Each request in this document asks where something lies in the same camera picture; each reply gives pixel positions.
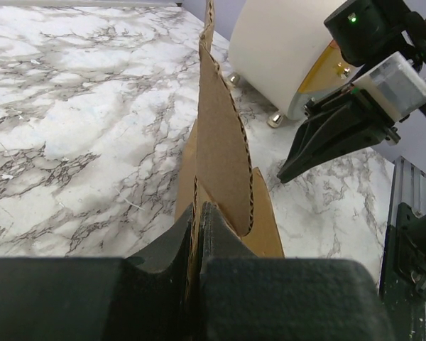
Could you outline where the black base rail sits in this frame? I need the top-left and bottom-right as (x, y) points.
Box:
(379, 157), (426, 340)

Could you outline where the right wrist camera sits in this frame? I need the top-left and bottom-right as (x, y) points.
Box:
(352, 52), (426, 122)

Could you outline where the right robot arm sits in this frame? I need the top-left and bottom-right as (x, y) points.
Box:
(278, 1), (426, 183)

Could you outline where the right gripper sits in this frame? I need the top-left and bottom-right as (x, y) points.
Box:
(277, 87), (400, 183)

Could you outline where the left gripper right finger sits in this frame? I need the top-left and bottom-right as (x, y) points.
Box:
(198, 202), (395, 340)

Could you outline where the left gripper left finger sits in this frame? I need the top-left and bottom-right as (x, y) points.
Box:
(0, 207), (197, 340)

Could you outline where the white round ceramic container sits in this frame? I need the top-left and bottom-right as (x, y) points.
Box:
(229, 0), (358, 128)

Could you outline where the cardboard box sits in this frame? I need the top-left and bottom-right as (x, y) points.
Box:
(176, 1), (284, 340)

